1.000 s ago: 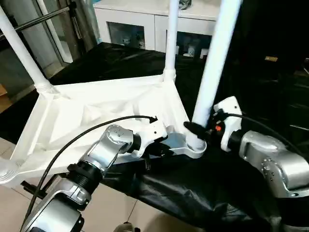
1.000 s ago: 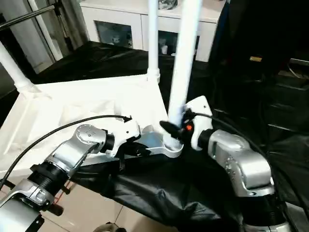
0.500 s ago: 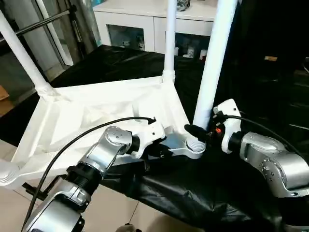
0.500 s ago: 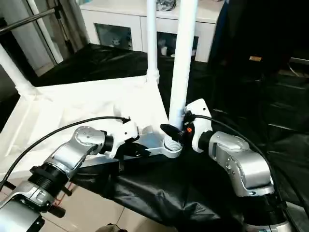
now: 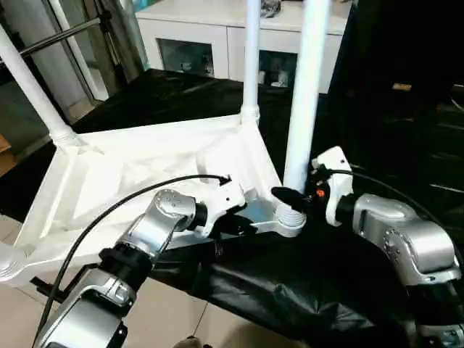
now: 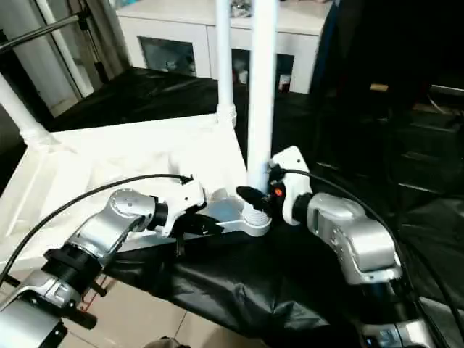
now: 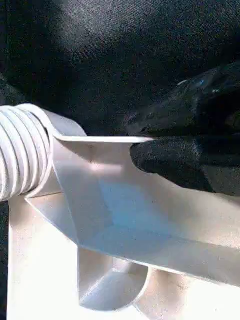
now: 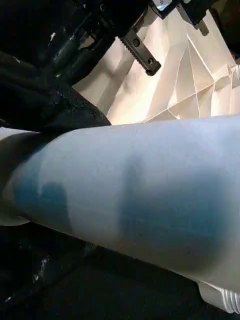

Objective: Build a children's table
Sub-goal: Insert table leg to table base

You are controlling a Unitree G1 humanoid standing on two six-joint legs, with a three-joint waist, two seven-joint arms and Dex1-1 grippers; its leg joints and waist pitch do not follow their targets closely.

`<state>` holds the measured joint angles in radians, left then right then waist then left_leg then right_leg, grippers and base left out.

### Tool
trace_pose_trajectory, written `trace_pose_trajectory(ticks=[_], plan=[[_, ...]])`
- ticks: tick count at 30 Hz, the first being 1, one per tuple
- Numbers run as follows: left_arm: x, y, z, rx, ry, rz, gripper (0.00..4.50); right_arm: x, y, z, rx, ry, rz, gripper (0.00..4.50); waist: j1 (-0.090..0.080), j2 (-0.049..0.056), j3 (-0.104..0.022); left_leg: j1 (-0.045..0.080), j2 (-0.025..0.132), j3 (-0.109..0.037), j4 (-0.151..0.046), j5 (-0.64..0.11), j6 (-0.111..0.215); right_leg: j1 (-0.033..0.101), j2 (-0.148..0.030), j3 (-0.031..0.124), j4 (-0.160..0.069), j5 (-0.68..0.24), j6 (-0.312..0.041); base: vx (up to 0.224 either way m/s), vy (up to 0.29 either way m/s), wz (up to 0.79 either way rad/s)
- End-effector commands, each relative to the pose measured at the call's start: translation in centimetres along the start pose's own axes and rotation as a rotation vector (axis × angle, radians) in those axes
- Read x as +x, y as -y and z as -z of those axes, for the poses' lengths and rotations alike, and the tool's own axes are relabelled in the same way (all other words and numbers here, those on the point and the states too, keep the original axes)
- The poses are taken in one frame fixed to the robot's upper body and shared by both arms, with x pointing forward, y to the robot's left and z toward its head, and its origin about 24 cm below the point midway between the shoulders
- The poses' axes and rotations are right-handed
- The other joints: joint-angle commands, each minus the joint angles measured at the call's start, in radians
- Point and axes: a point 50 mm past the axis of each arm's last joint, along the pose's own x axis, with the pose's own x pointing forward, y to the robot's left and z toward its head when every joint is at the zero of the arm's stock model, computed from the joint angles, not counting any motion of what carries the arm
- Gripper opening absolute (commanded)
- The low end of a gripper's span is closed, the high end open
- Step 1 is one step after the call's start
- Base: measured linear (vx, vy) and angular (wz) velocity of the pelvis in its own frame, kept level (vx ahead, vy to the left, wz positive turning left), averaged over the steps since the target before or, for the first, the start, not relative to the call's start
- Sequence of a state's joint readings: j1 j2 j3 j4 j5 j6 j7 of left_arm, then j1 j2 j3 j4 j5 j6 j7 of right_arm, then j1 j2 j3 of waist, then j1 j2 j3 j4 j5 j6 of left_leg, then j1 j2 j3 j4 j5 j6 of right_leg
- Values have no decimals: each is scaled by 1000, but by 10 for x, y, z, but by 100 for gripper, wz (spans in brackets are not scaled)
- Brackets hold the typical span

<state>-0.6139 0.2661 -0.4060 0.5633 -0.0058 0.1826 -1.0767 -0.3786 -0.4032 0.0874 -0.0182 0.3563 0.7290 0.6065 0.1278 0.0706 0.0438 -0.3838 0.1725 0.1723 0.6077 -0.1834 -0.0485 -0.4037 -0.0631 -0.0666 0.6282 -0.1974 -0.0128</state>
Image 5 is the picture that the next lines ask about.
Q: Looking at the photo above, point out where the white glass-door cabinet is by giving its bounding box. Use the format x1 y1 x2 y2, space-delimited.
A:
134 0 352 94

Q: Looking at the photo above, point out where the brown cardboard box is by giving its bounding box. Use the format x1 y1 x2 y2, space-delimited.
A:
0 134 15 176

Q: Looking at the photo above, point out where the black metal table frame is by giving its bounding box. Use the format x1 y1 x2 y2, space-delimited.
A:
25 275 73 299

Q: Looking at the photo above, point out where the black work mat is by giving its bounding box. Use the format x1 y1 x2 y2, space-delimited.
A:
0 67 464 348

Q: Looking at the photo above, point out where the white plastic table leg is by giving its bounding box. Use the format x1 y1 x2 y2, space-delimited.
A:
274 0 333 231
0 244 28 282
239 0 263 124
0 25 82 147

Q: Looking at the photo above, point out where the grey crumpled bundle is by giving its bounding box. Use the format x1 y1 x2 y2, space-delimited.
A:
261 0 282 18

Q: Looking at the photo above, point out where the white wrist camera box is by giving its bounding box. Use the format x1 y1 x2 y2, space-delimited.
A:
310 146 356 227
199 177 248 239

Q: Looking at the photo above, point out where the white plastic table top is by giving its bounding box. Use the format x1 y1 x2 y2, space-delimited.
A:
0 109 308 288

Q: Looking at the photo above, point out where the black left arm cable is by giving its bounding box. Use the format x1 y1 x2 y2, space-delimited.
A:
33 174 233 348

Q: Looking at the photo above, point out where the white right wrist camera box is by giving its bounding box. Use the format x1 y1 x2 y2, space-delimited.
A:
310 146 356 227

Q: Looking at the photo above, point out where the grey metal rack frame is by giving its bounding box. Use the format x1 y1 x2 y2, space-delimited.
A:
0 0 142 106

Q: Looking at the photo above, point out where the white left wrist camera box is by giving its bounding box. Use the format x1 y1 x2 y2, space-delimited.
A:
199 177 248 239

